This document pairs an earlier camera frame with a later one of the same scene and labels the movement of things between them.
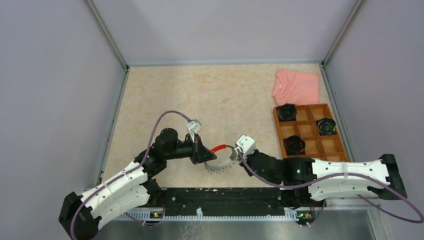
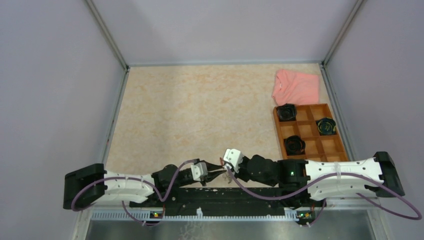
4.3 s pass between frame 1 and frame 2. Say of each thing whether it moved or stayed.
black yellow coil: stayed
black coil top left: stayed
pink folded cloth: stayed
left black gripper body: moved
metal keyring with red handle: moved
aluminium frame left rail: stayed
